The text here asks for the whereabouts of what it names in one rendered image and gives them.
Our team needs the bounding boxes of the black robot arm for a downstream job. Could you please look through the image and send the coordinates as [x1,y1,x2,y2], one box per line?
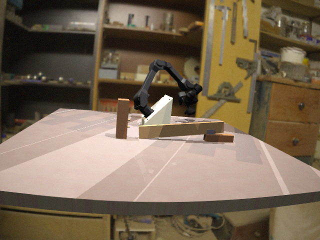
[133,59,203,118]

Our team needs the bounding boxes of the long wooden plank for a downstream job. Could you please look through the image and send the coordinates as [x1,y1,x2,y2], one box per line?
[138,121,224,139]

